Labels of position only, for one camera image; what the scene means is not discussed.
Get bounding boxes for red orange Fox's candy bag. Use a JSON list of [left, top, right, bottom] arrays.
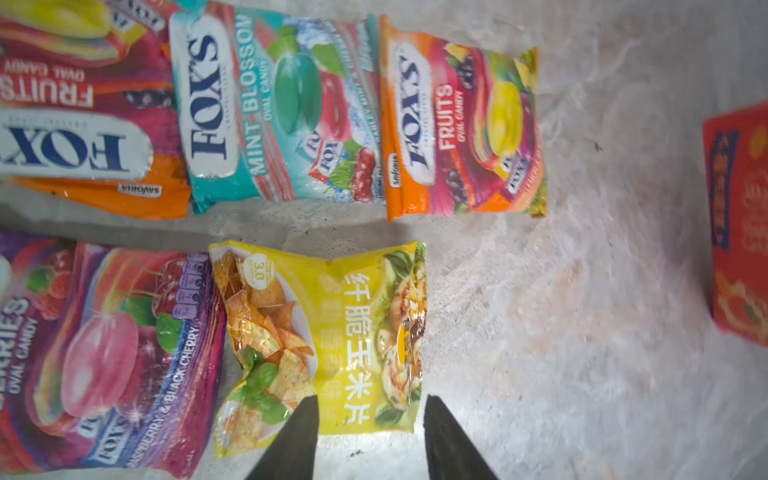
[[1, 1, 191, 220]]

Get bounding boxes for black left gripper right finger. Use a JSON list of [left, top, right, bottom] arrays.
[[424, 395, 498, 480]]

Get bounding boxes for purple snack packet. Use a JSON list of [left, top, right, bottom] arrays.
[[1, 230, 225, 479]]

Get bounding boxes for orange snack packet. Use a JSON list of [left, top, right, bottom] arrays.
[[377, 16, 548, 220]]

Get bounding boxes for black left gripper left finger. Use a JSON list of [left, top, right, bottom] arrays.
[[246, 396, 319, 480]]

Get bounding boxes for yellow green snack packet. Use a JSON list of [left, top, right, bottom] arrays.
[[209, 241, 427, 458]]

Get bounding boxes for red paper gift bag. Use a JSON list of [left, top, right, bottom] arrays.
[[703, 102, 767, 346]]

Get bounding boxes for teal snack packet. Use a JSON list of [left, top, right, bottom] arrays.
[[168, 1, 385, 214]]

